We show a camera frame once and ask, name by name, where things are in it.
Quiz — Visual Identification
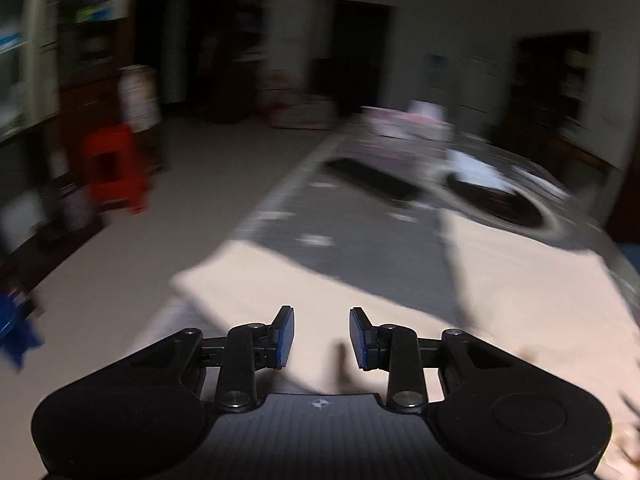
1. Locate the black smartphone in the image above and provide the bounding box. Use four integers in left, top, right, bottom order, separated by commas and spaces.
324, 156, 422, 202

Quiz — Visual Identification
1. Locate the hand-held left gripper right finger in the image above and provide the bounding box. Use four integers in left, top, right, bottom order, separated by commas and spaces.
349, 306, 522, 414

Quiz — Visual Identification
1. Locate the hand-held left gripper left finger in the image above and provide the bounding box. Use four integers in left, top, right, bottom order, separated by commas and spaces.
126, 305, 296, 414

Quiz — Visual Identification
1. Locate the dark wooden display cabinet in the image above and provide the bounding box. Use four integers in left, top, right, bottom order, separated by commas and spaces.
514, 32, 601, 128

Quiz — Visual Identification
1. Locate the white tissue sheet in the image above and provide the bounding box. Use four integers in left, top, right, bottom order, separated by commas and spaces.
449, 149, 517, 192

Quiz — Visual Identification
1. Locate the pink and white tissue box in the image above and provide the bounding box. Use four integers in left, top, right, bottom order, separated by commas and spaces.
406, 100, 453, 142

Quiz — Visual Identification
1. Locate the grey star print tablecloth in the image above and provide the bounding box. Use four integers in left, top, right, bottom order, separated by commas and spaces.
220, 107, 628, 323

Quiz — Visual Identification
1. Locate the red plastic stool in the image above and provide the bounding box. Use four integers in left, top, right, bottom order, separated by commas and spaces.
81, 124, 152, 215

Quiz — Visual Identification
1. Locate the dark wooden door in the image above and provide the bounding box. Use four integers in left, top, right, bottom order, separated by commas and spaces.
330, 0, 394, 117

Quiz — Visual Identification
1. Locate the dark wooden arched wall cabinet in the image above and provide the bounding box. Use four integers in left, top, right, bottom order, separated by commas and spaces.
0, 0, 273, 261

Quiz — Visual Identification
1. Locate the cream garment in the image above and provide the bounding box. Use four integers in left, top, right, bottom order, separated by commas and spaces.
127, 220, 640, 480

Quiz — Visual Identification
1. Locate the blue cloth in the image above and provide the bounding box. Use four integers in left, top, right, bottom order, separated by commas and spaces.
0, 289, 43, 370

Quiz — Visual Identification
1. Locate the open white wipes pack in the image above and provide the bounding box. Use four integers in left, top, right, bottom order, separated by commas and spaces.
364, 105, 416, 138

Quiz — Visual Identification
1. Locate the round built-in induction cooker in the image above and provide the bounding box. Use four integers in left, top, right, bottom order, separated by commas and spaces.
442, 167, 568, 235

